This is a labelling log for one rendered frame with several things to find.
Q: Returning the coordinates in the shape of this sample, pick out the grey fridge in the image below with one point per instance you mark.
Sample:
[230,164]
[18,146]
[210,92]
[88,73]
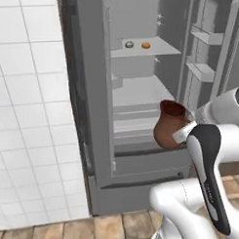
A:
[94,93]

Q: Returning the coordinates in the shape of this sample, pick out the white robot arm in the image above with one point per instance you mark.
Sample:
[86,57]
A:
[179,204]

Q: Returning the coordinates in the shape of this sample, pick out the grey door bin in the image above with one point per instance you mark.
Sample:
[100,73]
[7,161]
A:
[208,35]
[201,69]

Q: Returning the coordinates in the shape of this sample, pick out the grey fridge door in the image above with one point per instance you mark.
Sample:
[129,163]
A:
[219,30]

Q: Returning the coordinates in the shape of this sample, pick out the grey fridge shelf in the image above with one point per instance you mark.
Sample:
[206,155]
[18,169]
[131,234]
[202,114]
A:
[154,48]
[140,91]

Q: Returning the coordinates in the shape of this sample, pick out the brown clay pitcher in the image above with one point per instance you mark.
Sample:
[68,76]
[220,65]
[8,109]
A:
[167,128]

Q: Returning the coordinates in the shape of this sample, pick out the grey crisper drawer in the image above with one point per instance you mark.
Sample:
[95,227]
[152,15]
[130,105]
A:
[134,124]

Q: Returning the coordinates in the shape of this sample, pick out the grey freezer drawer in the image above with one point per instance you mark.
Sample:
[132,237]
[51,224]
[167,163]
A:
[133,189]

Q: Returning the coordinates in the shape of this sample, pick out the orange tangerine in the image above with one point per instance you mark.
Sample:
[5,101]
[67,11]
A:
[145,45]

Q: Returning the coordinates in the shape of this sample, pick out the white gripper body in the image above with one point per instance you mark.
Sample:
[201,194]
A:
[183,133]

